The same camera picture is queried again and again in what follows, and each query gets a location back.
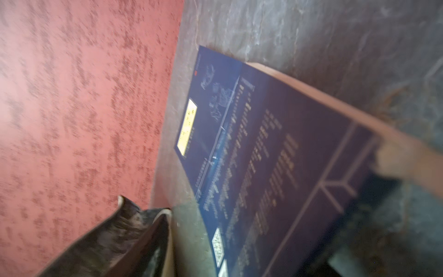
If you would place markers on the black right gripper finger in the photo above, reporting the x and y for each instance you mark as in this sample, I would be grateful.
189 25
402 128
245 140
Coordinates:
130 243

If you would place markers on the navy blue book top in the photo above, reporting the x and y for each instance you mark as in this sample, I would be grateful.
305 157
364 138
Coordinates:
214 87

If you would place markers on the navy blue book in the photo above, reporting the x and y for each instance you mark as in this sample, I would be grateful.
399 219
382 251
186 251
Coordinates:
214 87
297 171

